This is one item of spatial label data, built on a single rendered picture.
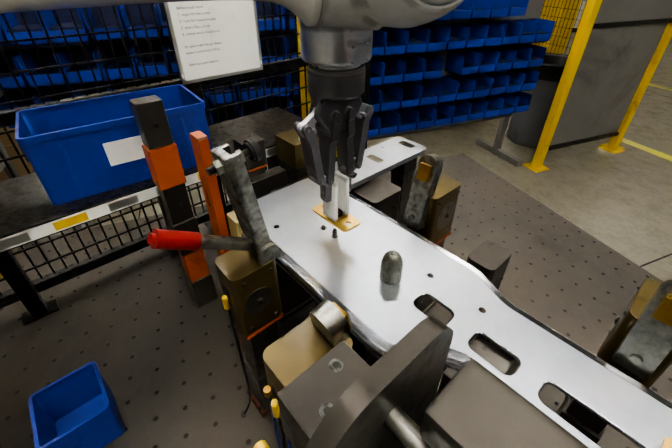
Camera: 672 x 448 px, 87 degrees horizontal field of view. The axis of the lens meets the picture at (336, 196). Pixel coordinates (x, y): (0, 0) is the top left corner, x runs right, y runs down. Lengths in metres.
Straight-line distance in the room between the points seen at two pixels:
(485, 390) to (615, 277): 0.98
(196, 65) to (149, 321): 0.62
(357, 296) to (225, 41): 0.72
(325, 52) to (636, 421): 0.51
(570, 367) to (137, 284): 0.93
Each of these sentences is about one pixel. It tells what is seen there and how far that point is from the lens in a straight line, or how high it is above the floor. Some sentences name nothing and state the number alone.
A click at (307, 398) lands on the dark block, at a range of 0.30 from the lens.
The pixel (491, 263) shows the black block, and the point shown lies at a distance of 0.63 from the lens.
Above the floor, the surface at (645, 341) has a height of 1.03.
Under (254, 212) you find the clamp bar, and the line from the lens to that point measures 0.45.
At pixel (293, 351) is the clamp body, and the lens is 0.38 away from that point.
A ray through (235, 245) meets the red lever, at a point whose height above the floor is 1.09.
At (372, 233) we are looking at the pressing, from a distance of 0.62.
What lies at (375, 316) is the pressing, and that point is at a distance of 0.50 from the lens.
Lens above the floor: 1.39
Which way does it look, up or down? 33 degrees down
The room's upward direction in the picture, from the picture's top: straight up
